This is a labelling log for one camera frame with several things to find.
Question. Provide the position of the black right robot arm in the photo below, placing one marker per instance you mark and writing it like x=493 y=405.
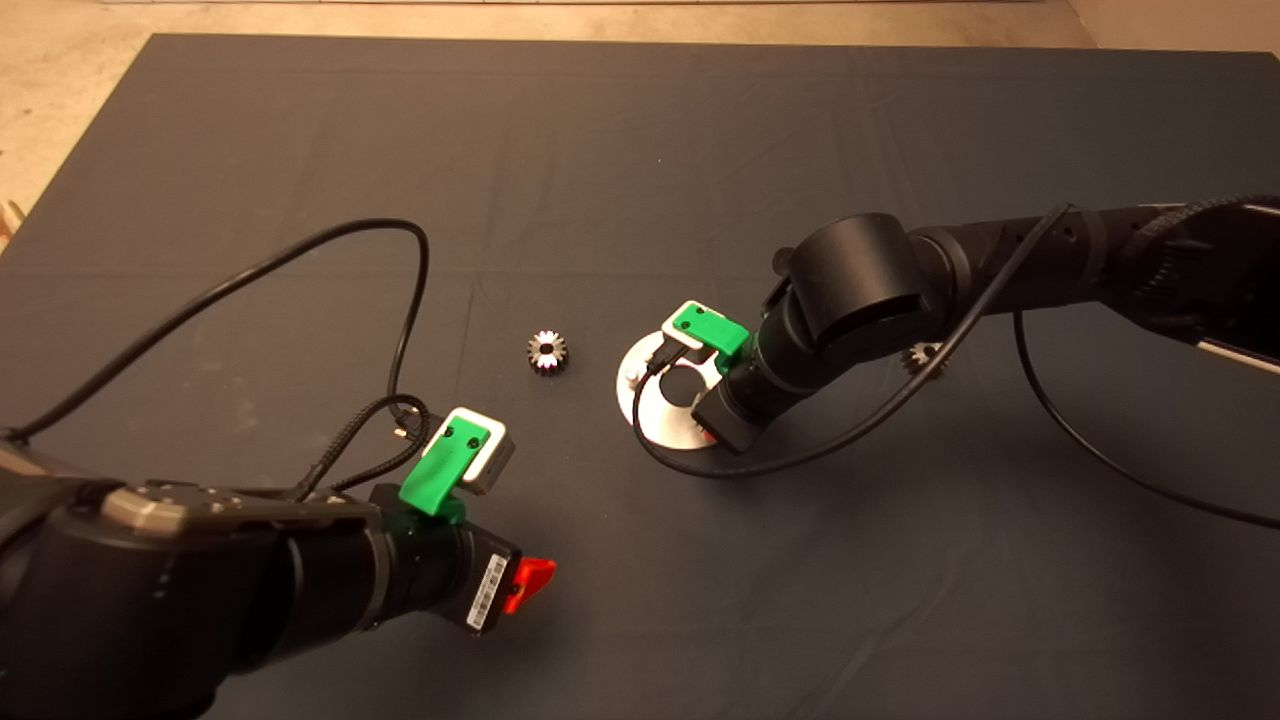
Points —
x=860 y=280

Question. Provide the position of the green left camera mount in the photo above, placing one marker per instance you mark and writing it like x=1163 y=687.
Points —
x=440 y=470

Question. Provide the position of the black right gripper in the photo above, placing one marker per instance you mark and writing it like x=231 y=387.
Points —
x=740 y=410

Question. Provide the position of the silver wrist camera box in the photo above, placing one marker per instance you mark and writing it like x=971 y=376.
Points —
x=680 y=343
x=492 y=465

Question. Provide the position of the round metal carrier plate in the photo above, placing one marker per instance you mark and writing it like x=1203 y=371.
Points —
x=660 y=425

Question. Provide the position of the green right camera mount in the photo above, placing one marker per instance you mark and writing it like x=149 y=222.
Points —
x=715 y=330

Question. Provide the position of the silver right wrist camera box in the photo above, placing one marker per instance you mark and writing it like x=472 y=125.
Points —
x=680 y=343

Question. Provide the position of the dark steel planetary gear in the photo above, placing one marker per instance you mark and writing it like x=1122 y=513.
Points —
x=918 y=360

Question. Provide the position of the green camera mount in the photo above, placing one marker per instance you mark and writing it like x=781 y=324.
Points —
x=715 y=330
x=440 y=470

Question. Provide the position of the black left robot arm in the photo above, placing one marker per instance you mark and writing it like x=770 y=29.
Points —
x=150 y=600

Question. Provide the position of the dark grey table cloth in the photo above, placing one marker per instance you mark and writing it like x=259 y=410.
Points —
x=640 y=150

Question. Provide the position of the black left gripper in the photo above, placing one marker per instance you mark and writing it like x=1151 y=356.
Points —
x=450 y=570

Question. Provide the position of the shiny steel planetary gear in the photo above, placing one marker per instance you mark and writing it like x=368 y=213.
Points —
x=554 y=362

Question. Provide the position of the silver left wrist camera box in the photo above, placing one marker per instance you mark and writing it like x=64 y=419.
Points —
x=492 y=465

